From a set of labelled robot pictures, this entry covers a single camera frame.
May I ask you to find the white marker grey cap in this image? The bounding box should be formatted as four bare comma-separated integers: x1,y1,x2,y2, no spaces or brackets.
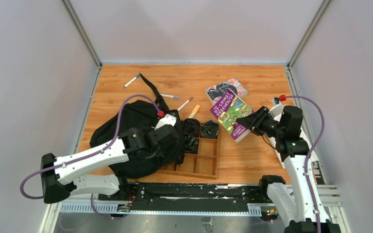
160,94,180,99

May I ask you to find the white folded cloth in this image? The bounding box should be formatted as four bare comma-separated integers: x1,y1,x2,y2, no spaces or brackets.
268,98,312,168

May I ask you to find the white marker brown cap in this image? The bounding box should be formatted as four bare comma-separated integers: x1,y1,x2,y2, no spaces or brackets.
177,97,194,112

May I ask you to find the white marker blue cap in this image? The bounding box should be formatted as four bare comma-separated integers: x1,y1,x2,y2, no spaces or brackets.
123,73,140,88

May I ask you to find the wooden compartment organizer tray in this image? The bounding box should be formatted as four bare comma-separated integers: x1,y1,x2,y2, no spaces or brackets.
158,131,221,180

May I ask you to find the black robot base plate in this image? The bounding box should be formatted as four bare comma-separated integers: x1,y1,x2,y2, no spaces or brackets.
96,183,272,211

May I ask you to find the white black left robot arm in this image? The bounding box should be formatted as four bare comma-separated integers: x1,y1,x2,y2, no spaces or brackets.
41,114,180,204

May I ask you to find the black fabric backpack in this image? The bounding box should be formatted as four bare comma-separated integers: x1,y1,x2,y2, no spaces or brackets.
89,75,185,179

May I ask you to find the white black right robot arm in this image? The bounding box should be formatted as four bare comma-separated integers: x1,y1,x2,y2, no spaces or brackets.
237,106,341,233

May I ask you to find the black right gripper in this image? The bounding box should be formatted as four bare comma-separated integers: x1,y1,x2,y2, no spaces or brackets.
236,106,285,139

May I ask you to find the black rolled belt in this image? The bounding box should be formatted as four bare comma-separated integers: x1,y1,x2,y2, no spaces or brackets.
182,118,201,137

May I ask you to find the dark blue yellow rolled belt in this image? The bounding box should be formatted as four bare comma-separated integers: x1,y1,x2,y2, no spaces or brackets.
201,120,220,139

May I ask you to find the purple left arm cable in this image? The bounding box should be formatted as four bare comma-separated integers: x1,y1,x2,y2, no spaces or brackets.
20,94,165,200

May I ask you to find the white slotted cable duct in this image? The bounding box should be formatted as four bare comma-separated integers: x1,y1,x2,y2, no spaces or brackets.
59,202,262,217

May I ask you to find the dark floral Little Women book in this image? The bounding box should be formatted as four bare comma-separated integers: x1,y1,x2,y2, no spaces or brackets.
204,78,248,105

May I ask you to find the multicolour rolled belt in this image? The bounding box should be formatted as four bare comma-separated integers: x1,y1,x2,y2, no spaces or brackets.
183,135,199,154

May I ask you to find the purple treehouse book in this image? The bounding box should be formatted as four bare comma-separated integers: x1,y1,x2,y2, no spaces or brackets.
210,89,254,143

